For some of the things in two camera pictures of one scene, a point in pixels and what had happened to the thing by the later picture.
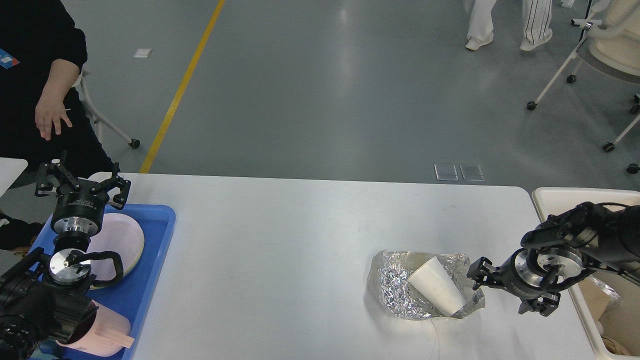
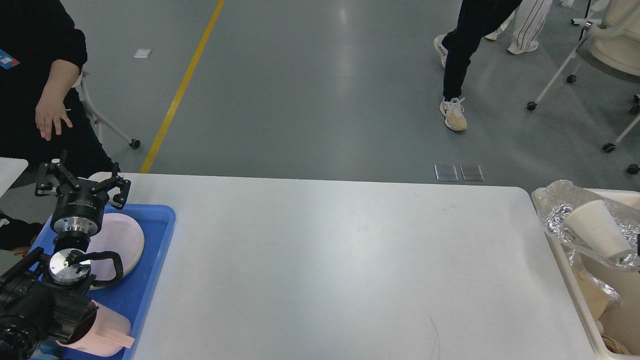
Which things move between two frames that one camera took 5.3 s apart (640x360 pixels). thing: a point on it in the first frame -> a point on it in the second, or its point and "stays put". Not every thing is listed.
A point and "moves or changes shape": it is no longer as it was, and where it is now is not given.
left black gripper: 79,209 stays put
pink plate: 120,233 stays put
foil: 602,298 stays put
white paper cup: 431,280 moves or changes shape
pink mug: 104,334 stays put
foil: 389,287 moves or changes shape
